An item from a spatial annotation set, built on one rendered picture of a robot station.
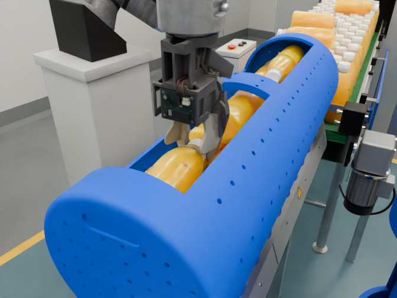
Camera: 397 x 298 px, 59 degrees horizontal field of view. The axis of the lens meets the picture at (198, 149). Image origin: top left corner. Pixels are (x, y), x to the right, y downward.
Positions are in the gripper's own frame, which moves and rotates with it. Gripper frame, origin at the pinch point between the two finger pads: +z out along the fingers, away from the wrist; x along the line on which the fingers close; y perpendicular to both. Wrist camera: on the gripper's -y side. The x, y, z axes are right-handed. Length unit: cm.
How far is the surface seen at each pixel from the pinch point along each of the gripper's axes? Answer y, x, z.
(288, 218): -23.3, 13.5, 29.9
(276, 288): -58, 10, 103
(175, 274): 22.9, 9.0, 1.0
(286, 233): -19.7, 14.2, 31.6
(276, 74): -41.7, 1.0, 0.4
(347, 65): -79, 15, 7
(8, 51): -143, -254, 59
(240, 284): 16.5, 14.7, 6.8
